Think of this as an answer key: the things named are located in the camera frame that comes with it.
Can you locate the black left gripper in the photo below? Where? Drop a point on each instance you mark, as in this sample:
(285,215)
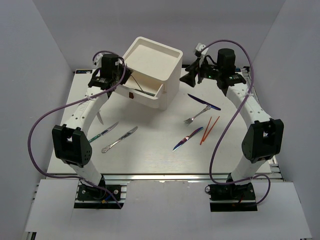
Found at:
(128,72)

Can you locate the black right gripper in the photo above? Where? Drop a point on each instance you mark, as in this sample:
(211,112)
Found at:
(193,69)

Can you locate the dark utensil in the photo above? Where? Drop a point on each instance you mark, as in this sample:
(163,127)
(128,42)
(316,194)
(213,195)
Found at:
(145,92)

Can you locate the white drawer box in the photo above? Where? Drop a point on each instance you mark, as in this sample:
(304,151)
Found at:
(157,68)

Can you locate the ornate silver fork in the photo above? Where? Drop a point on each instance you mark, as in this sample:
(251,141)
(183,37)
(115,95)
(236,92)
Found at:
(191,119)

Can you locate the rainbow iridescent knife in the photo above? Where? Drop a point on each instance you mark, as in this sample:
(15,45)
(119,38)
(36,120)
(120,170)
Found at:
(185,139)

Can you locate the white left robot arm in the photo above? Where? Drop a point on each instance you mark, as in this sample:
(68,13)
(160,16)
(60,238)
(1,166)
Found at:
(70,139)

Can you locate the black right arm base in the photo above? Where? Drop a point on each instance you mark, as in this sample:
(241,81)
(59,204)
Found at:
(231,198)

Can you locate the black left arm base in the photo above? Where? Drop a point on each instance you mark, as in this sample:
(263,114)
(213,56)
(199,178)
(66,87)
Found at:
(89,197)

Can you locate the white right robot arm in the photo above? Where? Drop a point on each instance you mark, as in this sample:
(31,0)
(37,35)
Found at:
(234,88)

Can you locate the dark blue knife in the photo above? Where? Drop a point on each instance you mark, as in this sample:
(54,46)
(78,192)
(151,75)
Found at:
(204,102)

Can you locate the left black XDOF label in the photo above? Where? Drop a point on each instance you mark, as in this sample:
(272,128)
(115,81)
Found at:
(83,71)

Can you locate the orange chopstick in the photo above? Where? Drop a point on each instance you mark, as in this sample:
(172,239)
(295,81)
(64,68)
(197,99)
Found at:
(210,129)
(206,130)

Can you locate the small silver knife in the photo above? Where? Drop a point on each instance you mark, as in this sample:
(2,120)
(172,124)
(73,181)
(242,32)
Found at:
(100,118)

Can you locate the ornate silver knife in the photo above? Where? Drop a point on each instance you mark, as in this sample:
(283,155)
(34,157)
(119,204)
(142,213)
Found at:
(127,134)

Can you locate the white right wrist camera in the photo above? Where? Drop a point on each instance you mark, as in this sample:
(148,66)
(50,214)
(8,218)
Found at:
(201,50)

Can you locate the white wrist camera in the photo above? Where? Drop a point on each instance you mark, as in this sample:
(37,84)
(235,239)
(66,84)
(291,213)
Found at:
(201,50)
(97,61)

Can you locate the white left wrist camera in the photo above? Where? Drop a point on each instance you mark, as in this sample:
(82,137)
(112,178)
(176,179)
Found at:
(97,61)

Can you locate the green handled knife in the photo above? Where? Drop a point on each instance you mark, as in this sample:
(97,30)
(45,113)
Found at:
(103,132)

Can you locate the aluminium table frame rail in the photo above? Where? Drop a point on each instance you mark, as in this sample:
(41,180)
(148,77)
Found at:
(263,138)

